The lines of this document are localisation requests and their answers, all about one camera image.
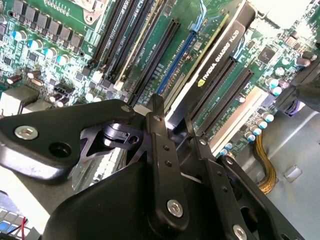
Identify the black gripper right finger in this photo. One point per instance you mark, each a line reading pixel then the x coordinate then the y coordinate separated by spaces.
pixel 220 185

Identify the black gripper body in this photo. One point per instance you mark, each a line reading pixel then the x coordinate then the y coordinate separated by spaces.
pixel 112 212

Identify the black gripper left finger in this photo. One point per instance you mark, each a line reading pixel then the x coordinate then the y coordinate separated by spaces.
pixel 62 120

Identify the Nvidia Quadro graphics card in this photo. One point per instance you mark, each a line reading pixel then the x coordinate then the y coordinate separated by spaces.
pixel 220 57

